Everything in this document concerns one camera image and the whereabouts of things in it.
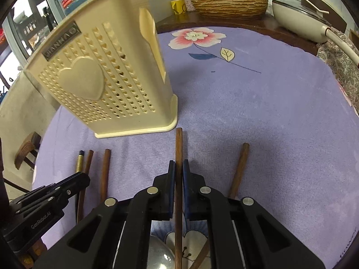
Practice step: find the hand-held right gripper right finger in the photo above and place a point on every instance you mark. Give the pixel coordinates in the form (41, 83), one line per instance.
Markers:
(186, 186)

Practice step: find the wooden chair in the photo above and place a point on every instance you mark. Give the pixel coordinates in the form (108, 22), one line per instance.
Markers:
(25, 150)

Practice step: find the gold chopstick with black tip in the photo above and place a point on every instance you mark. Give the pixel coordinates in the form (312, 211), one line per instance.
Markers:
(79, 162)

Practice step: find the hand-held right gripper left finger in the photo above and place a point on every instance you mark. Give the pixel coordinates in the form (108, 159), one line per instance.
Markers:
(171, 186)

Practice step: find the purple floral tablecloth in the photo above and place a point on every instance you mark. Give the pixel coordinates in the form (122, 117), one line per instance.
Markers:
(252, 103)

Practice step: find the yellow cup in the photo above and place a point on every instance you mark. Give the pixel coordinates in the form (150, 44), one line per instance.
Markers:
(178, 7)

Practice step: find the beige fabric cover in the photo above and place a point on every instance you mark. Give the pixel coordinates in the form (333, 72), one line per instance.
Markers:
(16, 112)

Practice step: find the patterned paisley cloth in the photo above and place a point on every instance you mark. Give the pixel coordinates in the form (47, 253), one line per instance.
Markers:
(339, 58)

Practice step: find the translucent plastic spoon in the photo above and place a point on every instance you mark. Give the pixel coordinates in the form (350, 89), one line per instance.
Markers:
(160, 253)

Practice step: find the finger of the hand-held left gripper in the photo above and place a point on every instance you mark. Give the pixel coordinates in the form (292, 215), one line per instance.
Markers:
(75, 192)
(70, 179)

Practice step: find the cream plastic utensil holder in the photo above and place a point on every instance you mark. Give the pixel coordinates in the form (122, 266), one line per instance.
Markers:
(84, 84)

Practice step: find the white spatula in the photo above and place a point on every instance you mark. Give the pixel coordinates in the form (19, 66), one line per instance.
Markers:
(312, 4)

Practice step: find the brown wicker basket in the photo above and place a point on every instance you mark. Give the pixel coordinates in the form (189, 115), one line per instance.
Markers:
(228, 4)

